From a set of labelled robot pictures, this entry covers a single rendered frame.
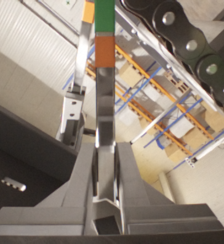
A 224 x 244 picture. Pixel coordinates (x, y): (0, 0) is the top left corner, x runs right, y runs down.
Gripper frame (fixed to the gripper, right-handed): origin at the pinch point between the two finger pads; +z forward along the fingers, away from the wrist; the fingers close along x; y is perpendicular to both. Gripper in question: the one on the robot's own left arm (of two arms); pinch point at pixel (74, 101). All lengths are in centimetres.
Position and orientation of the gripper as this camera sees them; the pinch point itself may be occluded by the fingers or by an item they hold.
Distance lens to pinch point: 27.7
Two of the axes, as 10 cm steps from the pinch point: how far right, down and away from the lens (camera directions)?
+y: 9.6, 2.1, 1.6
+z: 2.6, -6.7, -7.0
